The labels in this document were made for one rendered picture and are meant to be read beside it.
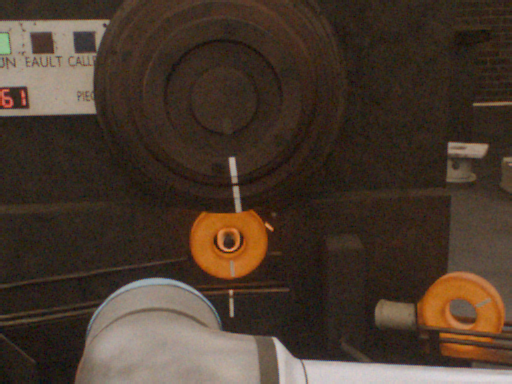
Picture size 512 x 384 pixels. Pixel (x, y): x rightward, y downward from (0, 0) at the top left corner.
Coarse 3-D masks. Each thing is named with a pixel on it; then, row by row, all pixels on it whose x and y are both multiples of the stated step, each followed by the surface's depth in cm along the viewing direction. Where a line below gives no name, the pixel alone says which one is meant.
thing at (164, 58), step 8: (232, 24) 137; (224, 32) 138; (232, 32) 138; (160, 56) 138; (168, 56) 138; (168, 64) 138; (280, 72) 141; (288, 72) 141; (160, 128) 142; (280, 136) 144; (280, 144) 145; (216, 168) 145
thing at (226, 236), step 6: (228, 228) 160; (234, 228) 161; (222, 234) 159; (228, 234) 158; (234, 234) 159; (222, 240) 158; (228, 240) 158; (234, 240) 158; (222, 246) 158; (228, 246) 158; (234, 246) 158
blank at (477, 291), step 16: (432, 288) 155; (448, 288) 153; (464, 288) 151; (480, 288) 150; (432, 304) 156; (448, 304) 156; (480, 304) 151; (496, 304) 149; (432, 320) 157; (448, 320) 156; (480, 320) 152; (496, 320) 150; (448, 336) 156; (464, 336) 154
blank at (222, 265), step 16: (208, 224) 159; (224, 224) 160; (240, 224) 160; (256, 224) 160; (192, 240) 160; (208, 240) 160; (256, 240) 161; (208, 256) 161; (224, 256) 162; (240, 256) 162; (256, 256) 162; (208, 272) 162; (224, 272) 163; (240, 272) 163
